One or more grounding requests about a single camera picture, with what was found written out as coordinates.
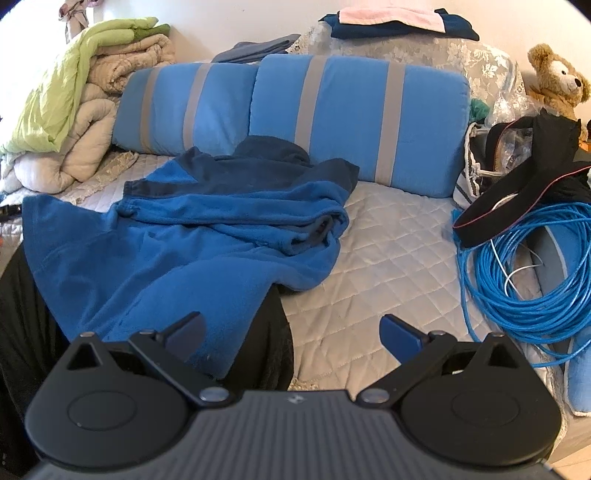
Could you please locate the folded grey-blue cloth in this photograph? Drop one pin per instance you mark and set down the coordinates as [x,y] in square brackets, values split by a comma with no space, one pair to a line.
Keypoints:
[249,50]

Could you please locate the person's black pants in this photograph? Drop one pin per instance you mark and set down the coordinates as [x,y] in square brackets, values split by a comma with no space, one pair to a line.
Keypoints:
[18,323]

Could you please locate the folded navy cloth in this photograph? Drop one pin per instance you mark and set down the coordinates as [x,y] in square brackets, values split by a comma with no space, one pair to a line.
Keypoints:
[457,25]

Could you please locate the dark green folded cloth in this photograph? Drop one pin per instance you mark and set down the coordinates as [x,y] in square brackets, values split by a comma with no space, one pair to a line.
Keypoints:
[154,31]

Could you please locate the beige curtain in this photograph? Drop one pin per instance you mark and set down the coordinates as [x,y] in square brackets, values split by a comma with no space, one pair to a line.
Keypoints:
[76,11]

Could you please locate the beige quilted blanket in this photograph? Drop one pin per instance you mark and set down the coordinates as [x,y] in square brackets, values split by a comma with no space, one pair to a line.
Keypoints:
[129,64]

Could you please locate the clear plastic bag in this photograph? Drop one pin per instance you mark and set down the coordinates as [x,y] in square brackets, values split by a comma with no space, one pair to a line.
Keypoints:
[512,97]

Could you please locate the teal cloth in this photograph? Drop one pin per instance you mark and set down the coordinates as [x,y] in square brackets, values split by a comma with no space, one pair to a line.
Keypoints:
[479,110]

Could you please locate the blue grey-striped pillow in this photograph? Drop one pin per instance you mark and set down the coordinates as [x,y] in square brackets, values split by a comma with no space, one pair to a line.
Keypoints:
[351,110]
[579,383]
[166,106]

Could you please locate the blue fleece hooded jacket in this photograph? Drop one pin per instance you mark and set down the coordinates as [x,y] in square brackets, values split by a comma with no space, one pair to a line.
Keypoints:
[161,240]

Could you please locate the light green quilt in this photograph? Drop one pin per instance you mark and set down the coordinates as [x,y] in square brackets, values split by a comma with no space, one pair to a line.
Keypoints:
[51,106]

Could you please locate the folded pink cloth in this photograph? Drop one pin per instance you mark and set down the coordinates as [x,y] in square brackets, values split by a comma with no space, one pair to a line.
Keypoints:
[388,16]

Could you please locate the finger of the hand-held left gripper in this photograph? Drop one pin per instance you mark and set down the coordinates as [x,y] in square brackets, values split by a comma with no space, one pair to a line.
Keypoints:
[9,210]

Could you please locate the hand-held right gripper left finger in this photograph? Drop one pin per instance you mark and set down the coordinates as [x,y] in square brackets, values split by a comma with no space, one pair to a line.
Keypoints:
[187,334]

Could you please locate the brown teddy bear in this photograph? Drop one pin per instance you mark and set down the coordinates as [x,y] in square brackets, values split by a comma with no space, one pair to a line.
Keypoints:
[558,78]

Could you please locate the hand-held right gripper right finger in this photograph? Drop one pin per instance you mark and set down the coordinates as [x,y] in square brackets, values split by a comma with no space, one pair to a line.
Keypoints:
[399,337]

